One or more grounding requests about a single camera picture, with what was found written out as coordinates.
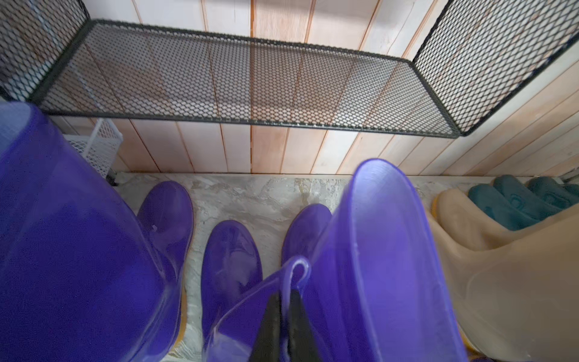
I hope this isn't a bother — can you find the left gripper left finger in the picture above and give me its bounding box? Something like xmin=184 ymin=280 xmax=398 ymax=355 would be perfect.
xmin=249 ymin=292 xmax=281 ymax=362

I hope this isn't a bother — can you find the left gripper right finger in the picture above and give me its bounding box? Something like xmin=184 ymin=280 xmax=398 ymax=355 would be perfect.
xmin=287 ymin=290 xmax=321 ymax=362

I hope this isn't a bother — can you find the purple boot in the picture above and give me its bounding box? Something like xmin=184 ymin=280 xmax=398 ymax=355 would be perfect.
xmin=201 ymin=220 xmax=311 ymax=361
xmin=1 ymin=102 xmax=194 ymax=361
xmin=281 ymin=158 xmax=467 ymax=361

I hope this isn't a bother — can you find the beige boot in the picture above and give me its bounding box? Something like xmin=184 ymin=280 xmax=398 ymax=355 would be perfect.
xmin=427 ymin=189 xmax=578 ymax=361

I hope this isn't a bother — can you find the large teal boot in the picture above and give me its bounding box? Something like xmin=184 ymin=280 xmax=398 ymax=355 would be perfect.
xmin=467 ymin=184 xmax=539 ymax=231

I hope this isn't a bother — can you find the black mesh basket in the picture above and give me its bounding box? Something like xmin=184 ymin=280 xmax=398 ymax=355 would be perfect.
xmin=1 ymin=1 xmax=578 ymax=139

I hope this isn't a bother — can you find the white wire shelf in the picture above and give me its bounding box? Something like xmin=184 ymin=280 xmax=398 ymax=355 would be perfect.
xmin=64 ymin=119 xmax=123 ymax=178

